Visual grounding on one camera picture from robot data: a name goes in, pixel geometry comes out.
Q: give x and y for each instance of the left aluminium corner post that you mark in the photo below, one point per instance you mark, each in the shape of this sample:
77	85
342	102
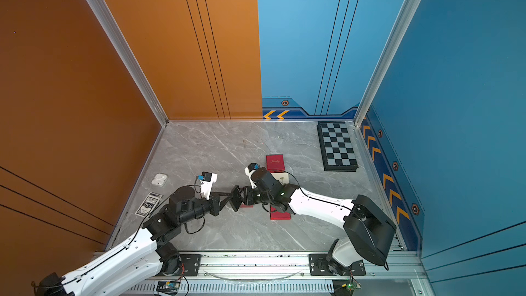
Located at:
113	32

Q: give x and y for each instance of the green circuit board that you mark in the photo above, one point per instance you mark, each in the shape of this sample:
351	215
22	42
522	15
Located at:
170	287
344	287

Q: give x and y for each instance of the left green circuit board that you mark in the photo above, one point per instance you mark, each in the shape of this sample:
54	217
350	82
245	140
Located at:
170	287

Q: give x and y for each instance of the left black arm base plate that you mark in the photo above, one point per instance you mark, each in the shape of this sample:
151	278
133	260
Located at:
183	265

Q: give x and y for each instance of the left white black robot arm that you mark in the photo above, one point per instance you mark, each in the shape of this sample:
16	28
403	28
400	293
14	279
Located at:
144	254

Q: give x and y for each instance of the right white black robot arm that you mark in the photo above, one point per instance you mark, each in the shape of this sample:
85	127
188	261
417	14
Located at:
369	230

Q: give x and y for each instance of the cream lotus print box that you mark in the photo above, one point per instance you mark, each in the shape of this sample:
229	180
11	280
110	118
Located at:
282	177

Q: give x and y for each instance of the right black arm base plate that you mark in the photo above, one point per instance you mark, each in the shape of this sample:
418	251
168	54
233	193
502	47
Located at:
319	265

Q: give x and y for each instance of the aluminium corner post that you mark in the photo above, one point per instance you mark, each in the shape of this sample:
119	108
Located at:
113	32
400	27

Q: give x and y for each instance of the red jewelry box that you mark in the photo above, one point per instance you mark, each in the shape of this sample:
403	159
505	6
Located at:
280	216

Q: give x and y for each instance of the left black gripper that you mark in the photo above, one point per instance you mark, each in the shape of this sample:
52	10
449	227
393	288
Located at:
216	205

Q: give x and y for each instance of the aluminium front rail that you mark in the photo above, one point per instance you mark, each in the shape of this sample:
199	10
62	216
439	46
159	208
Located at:
269	265

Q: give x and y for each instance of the right green circuit board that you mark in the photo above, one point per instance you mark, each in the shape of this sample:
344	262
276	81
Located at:
344	287

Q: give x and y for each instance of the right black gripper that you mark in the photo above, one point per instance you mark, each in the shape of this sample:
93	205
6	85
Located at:
246	192

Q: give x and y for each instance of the right aluminium corner post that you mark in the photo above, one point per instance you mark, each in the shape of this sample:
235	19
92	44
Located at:
400	27

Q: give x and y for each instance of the red jewelry box lid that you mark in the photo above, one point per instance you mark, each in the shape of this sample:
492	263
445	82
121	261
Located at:
275	163

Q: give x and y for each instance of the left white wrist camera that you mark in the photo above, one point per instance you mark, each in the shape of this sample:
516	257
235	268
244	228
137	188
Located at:
205	183

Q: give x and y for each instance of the white vented cable duct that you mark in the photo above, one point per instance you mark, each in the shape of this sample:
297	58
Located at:
194	287

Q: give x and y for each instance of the black white chessboard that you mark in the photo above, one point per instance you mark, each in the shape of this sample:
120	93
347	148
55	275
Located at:
336	147

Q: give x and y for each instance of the white earbuds case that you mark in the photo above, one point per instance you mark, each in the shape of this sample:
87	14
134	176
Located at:
159	179

